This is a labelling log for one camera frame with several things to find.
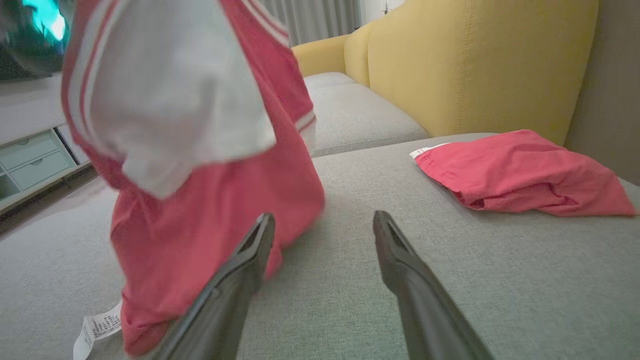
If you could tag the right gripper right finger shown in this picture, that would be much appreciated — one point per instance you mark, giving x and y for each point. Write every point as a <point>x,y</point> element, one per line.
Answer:
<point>420,300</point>

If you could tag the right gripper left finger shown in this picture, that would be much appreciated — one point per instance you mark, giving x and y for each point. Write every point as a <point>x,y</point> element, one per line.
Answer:
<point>225,300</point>

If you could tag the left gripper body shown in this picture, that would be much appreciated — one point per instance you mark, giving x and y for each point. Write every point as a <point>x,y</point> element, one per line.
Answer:
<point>30,45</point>

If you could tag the red jersey with white sleeves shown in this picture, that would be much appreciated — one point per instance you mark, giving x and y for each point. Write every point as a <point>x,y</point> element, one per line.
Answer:
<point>210,210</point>

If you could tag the large grey sofa seat cushion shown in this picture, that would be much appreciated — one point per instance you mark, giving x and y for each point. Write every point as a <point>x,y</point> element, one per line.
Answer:
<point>340,300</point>

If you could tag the white drawer cabinet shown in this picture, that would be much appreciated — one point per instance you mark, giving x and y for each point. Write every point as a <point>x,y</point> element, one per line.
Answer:
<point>35,160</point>

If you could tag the red shorts with white stripes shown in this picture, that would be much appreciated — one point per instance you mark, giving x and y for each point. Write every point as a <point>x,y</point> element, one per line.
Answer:
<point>520,175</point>

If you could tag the small grey sofa seat cushion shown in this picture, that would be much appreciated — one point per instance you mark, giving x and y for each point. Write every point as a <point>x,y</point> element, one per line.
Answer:
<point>355,115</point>

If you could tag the yellow sofa backrest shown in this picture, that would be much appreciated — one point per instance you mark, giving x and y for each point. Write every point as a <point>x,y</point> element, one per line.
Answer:
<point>475,65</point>

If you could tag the grey curtain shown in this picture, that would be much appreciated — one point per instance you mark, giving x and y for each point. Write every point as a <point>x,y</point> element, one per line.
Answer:
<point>315,20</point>

